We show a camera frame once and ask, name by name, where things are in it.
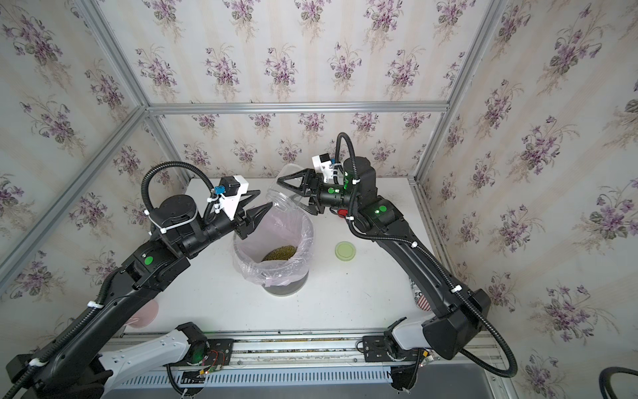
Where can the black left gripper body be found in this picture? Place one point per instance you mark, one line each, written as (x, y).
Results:
(235, 224)

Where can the mesh bin with pink bag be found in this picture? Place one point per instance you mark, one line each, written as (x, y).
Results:
(277, 255)

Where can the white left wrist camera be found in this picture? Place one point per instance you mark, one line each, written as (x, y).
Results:
(226, 196)

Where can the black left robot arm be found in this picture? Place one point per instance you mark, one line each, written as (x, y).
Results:
(74, 364)

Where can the pink cup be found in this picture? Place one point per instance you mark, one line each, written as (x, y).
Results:
(144, 316)

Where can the white vented cable duct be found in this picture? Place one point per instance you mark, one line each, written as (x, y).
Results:
(284, 377)

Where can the printed can with flag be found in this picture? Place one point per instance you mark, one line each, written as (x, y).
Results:
(420, 300)

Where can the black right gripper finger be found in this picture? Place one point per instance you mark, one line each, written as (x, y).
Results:
(299, 181)
(300, 198)

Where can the aluminium mounting rail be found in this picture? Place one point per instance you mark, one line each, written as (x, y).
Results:
(308, 348)

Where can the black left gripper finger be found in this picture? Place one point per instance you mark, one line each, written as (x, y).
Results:
(254, 217)
(247, 198)

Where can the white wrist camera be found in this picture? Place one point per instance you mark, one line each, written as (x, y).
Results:
(328, 170)
(226, 196)

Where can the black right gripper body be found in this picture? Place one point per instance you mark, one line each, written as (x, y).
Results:
(331, 196)

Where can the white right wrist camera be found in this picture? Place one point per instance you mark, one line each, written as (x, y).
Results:
(328, 170)

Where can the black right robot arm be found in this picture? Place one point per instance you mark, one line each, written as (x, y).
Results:
(346, 184)

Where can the light green jar lid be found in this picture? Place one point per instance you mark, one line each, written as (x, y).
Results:
(345, 251)

